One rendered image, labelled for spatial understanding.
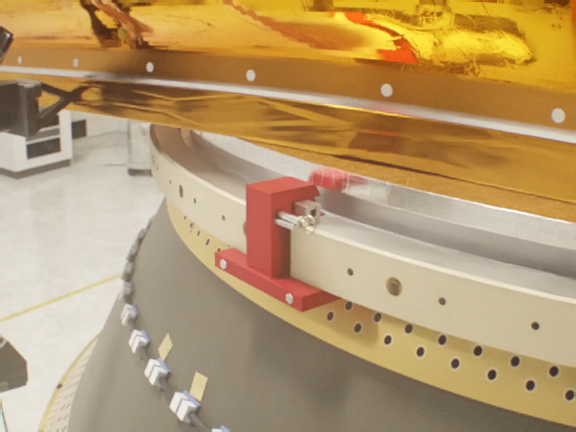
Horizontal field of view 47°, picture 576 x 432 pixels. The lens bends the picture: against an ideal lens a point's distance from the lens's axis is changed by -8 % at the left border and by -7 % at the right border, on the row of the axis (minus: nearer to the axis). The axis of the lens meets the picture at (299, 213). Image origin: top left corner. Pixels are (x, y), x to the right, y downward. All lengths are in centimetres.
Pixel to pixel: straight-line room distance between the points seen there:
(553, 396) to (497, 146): 20
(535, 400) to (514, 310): 9
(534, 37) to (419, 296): 21
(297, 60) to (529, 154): 24
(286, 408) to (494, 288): 25
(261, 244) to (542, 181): 24
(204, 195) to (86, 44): 30
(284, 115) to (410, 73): 15
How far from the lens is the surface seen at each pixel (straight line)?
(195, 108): 77
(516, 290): 48
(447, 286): 50
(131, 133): 757
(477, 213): 53
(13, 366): 70
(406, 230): 58
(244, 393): 69
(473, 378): 56
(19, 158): 795
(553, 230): 51
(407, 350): 58
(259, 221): 60
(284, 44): 67
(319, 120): 66
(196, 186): 72
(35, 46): 103
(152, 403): 83
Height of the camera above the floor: 190
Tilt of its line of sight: 18 degrees down
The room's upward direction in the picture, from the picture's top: 1 degrees clockwise
